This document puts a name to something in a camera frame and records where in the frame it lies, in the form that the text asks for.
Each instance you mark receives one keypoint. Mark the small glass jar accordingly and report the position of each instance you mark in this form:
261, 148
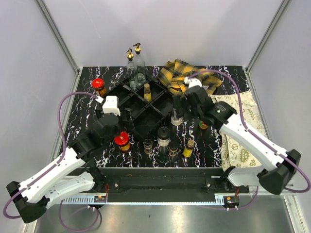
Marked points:
148, 146
173, 148

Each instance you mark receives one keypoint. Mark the small glass jar left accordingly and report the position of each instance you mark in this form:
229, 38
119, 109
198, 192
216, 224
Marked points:
148, 146

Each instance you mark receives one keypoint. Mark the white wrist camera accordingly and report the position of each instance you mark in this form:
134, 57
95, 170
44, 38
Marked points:
110, 105
192, 82

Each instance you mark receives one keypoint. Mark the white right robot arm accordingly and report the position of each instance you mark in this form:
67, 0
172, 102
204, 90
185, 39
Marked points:
278, 165

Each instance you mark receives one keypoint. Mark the black grinder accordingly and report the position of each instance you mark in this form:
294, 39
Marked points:
176, 119
163, 136

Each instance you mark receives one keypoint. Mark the small glass jar right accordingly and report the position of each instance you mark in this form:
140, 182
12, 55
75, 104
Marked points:
173, 148

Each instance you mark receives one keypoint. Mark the cream printed cloth bag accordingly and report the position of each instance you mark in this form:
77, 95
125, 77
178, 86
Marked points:
232, 152

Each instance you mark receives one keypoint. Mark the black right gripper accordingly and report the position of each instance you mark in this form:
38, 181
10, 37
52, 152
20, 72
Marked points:
178, 101

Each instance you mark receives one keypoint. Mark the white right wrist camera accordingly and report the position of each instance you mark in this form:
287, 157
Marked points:
192, 82

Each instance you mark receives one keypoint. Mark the red lid jar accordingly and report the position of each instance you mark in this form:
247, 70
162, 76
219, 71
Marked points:
123, 142
99, 87

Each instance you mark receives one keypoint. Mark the black compartment organizer tray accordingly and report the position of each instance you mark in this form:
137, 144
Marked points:
148, 116

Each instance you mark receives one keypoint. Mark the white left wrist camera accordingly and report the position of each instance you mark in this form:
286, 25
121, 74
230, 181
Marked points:
110, 105

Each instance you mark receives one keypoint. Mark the red lid jar front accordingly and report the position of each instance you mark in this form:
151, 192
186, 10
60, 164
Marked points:
123, 142

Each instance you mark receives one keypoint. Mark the yellow label bottle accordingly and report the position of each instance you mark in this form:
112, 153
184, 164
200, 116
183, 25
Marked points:
188, 148
147, 93

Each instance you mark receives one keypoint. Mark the black top grinder back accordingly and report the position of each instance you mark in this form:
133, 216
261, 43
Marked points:
176, 119

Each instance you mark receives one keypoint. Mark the clear oil bottle gold spout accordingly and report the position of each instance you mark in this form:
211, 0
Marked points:
140, 64

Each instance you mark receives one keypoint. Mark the red sauce bottle front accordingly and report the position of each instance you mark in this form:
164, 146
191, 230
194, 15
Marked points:
202, 125

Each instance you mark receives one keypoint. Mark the red lid jar back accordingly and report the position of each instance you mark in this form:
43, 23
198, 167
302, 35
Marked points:
99, 87

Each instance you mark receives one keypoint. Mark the yellow plaid cloth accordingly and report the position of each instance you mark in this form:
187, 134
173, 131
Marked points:
173, 74

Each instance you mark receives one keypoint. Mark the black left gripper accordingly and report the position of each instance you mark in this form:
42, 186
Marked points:
128, 125

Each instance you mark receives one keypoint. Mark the black top grinder front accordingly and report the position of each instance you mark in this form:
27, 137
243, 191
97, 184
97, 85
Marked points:
163, 136

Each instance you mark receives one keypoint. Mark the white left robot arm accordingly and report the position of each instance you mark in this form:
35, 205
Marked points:
34, 196

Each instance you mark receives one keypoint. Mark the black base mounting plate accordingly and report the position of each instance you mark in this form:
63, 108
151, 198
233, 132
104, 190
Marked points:
165, 186

